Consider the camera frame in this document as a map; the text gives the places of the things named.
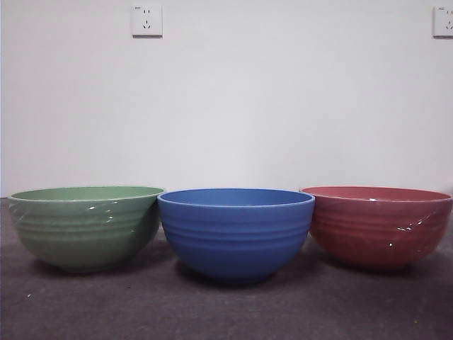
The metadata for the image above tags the green ribbed bowl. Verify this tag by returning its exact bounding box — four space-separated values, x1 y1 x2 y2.
7 185 166 274

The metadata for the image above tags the red ribbed bowl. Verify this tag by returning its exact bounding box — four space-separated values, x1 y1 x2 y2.
299 185 453 273

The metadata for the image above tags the blue ribbed bowl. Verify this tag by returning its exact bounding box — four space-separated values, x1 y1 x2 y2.
156 188 316 285

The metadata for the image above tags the white wall socket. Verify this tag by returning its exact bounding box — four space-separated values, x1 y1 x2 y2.
432 6 453 38
132 4 164 38

